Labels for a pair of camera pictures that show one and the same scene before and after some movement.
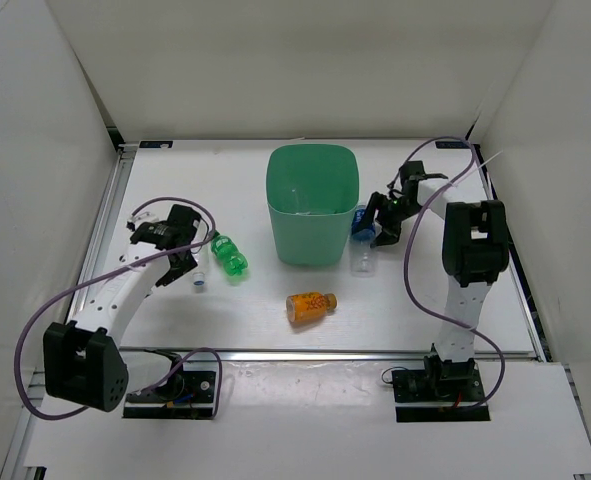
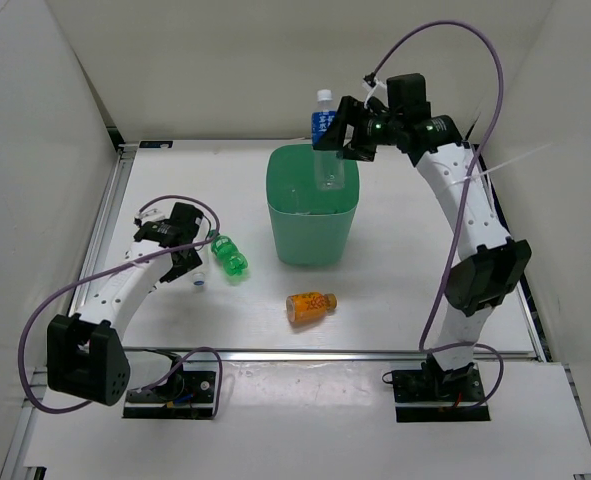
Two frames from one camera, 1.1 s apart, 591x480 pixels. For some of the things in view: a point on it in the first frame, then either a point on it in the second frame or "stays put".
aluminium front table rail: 305,355 stays put
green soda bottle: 227,251 stays put
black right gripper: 391,231 to 349,112
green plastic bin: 313,191 stays put
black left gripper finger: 179,264 stays put
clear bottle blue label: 363,255 to 329,169
